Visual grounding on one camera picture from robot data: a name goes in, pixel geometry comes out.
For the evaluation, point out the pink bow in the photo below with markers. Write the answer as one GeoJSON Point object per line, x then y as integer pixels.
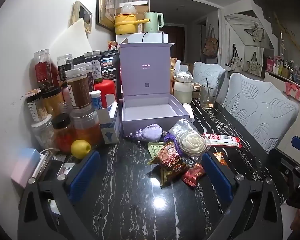
{"type": "Point", "coordinates": [292, 88]}

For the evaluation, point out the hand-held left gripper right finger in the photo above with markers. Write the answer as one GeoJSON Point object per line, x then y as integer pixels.
{"type": "Point", "coordinates": [217, 177]}

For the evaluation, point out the purple fabric sachet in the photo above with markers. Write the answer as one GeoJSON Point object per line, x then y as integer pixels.
{"type": "Point", "coordinates": [152, 132]}

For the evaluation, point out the black coffee bag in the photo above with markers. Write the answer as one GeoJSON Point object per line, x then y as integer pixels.
{"type": "Point", "coordinates": [110, 72]}

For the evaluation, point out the cardboard boxes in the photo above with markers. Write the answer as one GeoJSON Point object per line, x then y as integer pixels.
{"type": "Point", "coordinates": [140, 5]}

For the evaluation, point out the glass cup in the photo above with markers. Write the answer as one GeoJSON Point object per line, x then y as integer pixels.
{"type": "Point", "coordinates": [207, 101]}

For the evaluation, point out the black straw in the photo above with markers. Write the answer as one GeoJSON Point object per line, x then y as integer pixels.
{"type": "Point", "coordinates": [207, 86]}

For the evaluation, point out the light blue leaf-pattern chair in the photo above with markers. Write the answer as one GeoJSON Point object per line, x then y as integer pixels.
{"type": "Point", "coordinates": [210, 72]}
{"type": "Point", "coordinates": [260, 110]}

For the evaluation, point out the clear plastic bag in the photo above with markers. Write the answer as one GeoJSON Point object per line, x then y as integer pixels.
{"type": "Point", "coordinates": [127, 9]}

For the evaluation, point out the red snack bag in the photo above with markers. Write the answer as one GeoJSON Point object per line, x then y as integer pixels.
{"type": "Point", "coordinates": [112, 45]}

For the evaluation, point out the yellow pot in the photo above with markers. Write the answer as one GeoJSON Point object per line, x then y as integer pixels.
{"type": "Point", "coordinates": [125, 23]}

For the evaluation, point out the orange snack bag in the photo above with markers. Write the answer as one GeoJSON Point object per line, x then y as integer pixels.
{"type": "Point", "coordinates": [173, 66]}

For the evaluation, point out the green electric kettle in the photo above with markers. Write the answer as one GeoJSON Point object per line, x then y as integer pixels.
{"type": "Point", "coordinates": [151, 22]}

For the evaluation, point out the white lidded jug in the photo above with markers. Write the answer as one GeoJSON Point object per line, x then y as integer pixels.
{"type": "Point", "coordinates": [183, 91]}

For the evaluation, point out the green paper packet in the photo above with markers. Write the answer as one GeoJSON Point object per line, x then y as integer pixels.
{"type": "Point", "coordinates": [156, 148]}

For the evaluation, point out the white-lidded jar dark contents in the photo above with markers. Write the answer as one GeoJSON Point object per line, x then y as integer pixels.
{"type": "Point", "coordinates": [80, 65]}

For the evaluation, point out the yellow lemon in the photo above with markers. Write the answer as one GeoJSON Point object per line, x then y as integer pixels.
{"type": "Point", "coordinates": [81, 148]}

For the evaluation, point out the white tote bag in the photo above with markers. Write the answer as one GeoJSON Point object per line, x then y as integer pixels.
{"type": "Point", "coordinates": [236, 60]}
{"type": "Point", "coordinates": [253, 65]}

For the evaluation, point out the pink bottle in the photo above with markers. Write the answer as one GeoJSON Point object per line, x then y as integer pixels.
{"type": "Point", "coordinates": [66, 95]}

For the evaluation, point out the wood-framed wall panel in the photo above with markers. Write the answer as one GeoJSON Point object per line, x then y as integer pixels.
{"type": "Point", "coordinates": [83, 15]}

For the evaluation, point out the pink and blue box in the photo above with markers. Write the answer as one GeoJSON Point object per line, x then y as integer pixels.
{"type": "Point", "coordinates": [25, 165]}

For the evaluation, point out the white-lidded jar of flakes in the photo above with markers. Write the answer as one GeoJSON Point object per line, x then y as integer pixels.
{"type": "Point", "coordinates": [43, 135]}

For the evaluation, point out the tall jar with red label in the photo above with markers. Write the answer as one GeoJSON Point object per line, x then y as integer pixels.
{"type": "Point", "coordinates": [43, 70]}

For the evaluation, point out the red cartoon snack packet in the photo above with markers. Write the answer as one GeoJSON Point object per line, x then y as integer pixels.
{"type": "Point", "coordinates": [193, 175]}

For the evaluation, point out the white paper sheet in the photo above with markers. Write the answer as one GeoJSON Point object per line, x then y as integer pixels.
{"type": "Point", "coordinates": [70, 37]}

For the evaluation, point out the large jar orange contents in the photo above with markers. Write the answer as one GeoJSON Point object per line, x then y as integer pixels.
{"type": "Point", "coordinates": [86, 130]}

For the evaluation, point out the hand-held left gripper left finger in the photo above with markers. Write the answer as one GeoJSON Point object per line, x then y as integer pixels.
{"type": "Point", "coordinates": [85, 173]}

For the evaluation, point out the red gold snack packet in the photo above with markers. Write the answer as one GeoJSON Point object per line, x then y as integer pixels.
{"type": "Point", "coordinates": [170, 165]}

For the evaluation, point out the gold framed picture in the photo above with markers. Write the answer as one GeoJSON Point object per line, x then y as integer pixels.
{"type": "Point", "coordinates": [106, 5]}

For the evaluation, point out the blue tube with white cap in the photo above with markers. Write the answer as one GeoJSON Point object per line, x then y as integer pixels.
{"type": "Point", "coordinates": [96, 102]}

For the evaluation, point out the row of bottles on shelf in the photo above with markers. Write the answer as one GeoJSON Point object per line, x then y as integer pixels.
{"type": "Point", "coordinates": [290, 67]}

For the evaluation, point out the brown patterned tote bag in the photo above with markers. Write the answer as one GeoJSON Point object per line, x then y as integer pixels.
{"type": "Point", "coordinates": [210, 46]}

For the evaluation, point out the white and blue carton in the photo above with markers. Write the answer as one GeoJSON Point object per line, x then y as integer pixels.
{"type": "Point", "coordinates": [111, 130]}

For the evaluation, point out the purple gift box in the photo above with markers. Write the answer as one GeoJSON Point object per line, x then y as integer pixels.
{"type": "Point", "coordinates": [145, 75]}

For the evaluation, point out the white tissue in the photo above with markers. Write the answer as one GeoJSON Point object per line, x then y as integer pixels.
{"type": "Point", "coordinates": [188, 110]}

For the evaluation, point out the small jar of nuts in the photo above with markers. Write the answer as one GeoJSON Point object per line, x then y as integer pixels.
{"type": "Point", "coordinates": [36, 107]}

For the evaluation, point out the black-lidded jar red contents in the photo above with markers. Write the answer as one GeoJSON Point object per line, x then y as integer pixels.
{"type": "Point", "coordinates": [62, 135]}

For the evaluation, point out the star-shaped hanging bag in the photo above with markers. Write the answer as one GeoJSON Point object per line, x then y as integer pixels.
{"type": "Point", "coordinates": [255, 32]}

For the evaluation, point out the black phone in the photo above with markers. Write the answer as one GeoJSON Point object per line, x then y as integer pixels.
{"type": "Point", "coordinates": [51, 168]}

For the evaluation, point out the red canister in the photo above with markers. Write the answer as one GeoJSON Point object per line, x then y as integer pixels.
{"type": "Point", "coordinates": [103, 90]}

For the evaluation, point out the red white long packet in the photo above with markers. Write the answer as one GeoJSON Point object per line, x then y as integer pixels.
{"type": "Point", "coordinates": [220, 140]}

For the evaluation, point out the white appliance box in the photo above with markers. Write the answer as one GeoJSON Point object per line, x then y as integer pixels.
{"type": "Point", "coordinates": [135, 38]}

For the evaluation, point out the small orange snack packet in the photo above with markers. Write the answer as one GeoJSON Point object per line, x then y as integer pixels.
{"type": "Point", "coordinates": [220, 158]}

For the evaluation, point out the jar with black label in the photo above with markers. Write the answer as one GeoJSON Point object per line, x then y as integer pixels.
{"type": "Point", "coordinates": [65, 67]}

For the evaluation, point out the yellow jar with black lid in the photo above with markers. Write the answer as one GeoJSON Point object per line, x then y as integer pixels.
{"type": "Point", "coordinates": [52, 102]}

